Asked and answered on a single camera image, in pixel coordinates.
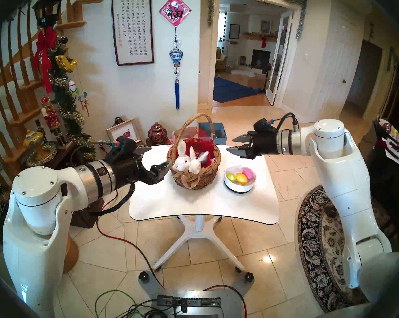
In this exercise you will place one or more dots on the pale framed wall picture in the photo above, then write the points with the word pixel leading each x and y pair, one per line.
pixel 266 26

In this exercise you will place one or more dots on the ornate brass plate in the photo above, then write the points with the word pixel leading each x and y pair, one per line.
pixel 44 155

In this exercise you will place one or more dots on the red white santa hat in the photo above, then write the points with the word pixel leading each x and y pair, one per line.
pixel 389 144

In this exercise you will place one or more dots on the red black lidded jar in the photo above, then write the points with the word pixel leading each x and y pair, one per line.
pixel 157 134

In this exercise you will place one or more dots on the small black nutcracker figure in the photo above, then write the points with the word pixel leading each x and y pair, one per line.
pixel 40 130

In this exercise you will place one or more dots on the red tissue basket lining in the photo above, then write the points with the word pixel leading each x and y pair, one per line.
pixel 204 148

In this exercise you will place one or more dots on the black framed wall picture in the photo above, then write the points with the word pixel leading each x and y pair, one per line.
pixel 234 31

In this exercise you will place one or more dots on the red nutcracker figure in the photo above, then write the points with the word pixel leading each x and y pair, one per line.
pixel 53 118

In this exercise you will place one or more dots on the blue vase tassel ornament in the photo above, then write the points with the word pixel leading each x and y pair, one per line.
pixel 176 57

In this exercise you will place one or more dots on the black tray of ornaments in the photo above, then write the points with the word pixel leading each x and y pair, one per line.
pixel 393 133

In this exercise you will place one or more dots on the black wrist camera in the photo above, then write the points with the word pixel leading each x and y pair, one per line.
pixel 264 126
pixel 125 145

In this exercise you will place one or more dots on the wooden stair railing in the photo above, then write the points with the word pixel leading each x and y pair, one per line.
pixel 17 98

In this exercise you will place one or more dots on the framed chinese calligraphy scroll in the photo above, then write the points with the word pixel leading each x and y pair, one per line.
pixel 132 27

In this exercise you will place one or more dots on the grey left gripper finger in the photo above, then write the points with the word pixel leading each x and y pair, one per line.
pixel 142 150
pixel 159 171

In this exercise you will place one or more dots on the wooden mantel shelf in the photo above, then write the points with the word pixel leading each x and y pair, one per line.
pixel 255 37

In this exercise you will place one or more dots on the framed red shoe picture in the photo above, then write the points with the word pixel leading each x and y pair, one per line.
pixel 124 132

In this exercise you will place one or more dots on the white panel door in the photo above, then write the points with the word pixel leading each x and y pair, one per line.
pixel 336 69

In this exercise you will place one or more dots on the white round bowl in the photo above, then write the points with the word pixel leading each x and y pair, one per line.
pixel 239 188

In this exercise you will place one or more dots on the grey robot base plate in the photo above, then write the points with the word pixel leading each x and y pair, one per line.
pixel 209 291

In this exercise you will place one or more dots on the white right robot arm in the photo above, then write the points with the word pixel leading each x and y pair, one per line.
pixel 345 175

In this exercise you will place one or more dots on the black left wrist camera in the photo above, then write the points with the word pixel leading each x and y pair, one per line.
pixel 125 145

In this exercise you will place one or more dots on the black standing fan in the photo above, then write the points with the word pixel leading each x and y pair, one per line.
pixel 266 69

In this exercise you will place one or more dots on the gold foil ornament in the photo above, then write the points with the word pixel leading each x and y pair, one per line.
pixel 65 63

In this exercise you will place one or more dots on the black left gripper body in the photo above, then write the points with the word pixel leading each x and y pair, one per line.
pixel 130 170

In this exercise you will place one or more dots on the white table pedestal base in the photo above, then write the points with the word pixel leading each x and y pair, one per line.
pixel 199 231

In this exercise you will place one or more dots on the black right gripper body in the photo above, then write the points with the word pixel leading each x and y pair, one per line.
pixel 267 143

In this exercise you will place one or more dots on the black power strip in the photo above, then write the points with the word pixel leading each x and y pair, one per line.
pixel 189 301

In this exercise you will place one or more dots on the red diamond fu decoration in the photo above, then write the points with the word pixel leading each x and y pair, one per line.
pixel 175 10

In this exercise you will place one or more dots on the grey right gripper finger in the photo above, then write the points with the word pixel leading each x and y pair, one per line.
pixel 244 137
pixel 241 151

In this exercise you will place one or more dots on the green glitter easter egg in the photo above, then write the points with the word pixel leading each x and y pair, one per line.
pixel 231 178

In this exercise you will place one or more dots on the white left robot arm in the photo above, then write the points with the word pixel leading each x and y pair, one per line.
pixel 37 204

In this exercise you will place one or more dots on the decorated green christmas garland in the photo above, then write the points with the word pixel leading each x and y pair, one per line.
pixel 67 102

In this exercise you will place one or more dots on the tan armchair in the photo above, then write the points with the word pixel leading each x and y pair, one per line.
pixel 221 59

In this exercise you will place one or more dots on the white glass french door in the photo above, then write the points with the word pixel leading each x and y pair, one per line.
pixel 279 55

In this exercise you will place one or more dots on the white fur rug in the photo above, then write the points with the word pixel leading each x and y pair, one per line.
pixel 244 73

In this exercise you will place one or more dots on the red christmas stocking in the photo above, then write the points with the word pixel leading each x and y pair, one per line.
pixel 264 42

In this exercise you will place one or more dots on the round wooden post base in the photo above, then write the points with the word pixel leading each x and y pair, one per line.
pixel 72 254

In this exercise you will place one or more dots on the black fireplace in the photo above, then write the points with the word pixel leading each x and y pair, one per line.
pixel 261 58

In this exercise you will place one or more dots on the large white plush bunny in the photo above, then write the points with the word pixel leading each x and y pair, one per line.
pixel 181 161

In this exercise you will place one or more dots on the silver green tinsel garland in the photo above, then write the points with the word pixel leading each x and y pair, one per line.
pixel 301 21

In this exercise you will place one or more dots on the black lantern lamp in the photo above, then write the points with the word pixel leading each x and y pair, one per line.
pixel 47 9

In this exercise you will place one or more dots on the blue open box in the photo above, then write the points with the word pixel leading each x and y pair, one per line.
pixel 219 133

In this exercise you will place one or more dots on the large patterned oriental rug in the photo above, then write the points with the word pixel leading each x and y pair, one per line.
pixel 312 241

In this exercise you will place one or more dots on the blue floor rug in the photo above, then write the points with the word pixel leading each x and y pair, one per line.
pixel 232 88

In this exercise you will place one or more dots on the small white plush bunny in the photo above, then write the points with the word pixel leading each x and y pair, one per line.
pixel 195 166

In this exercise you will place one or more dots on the yellow easter egg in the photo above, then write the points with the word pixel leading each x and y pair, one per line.
pixel 242 178

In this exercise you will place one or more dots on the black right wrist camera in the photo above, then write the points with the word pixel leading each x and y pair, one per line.
pixel 264 126

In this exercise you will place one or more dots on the small dark vase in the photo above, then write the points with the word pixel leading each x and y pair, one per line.
pixel 118 120

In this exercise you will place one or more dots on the yellow ornate vase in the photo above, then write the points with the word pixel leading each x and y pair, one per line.
pixel 33 140

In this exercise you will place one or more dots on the pink easter egg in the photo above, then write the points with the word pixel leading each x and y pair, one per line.
pixel 248 173

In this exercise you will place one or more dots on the red ribbon bow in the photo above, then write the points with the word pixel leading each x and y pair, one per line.
pixel 44 57

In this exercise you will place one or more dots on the tan burlap bow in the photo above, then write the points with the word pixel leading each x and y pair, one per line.
pixel 188 181

